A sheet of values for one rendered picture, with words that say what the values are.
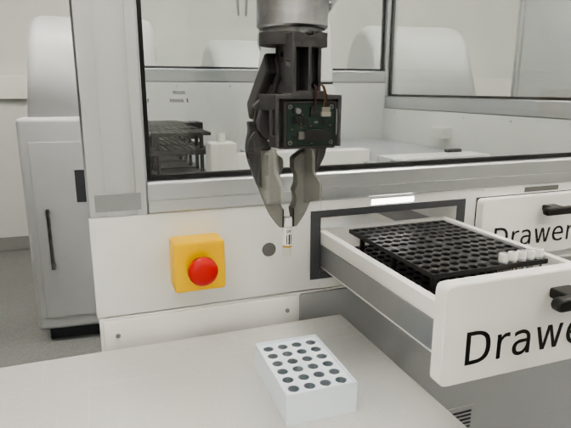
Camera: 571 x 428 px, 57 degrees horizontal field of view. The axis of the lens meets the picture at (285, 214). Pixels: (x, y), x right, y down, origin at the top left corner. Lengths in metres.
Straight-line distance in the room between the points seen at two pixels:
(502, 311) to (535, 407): 0.70
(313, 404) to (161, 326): 0.30
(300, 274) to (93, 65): 0.43
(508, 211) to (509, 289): 0.43
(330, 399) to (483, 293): 0.20
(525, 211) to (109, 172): 0.71
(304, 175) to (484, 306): 0.24
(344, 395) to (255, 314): 0.27
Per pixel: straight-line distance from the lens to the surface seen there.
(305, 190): 0.60
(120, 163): 0.74
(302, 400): 0.60
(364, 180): 0.85
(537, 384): 1.25
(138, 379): 0.72
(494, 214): 0.99
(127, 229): 0.76
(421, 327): 0.62
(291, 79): 0.53
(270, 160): 0.58
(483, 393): 1.16
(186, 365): 0.73
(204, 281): 0.72
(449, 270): 0.67
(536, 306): 0.63
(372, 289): 0.70
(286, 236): 0.61
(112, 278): 0.78
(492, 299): 0.58
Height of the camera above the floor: 1.12
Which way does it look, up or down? 13 degrees down
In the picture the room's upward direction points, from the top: straight up
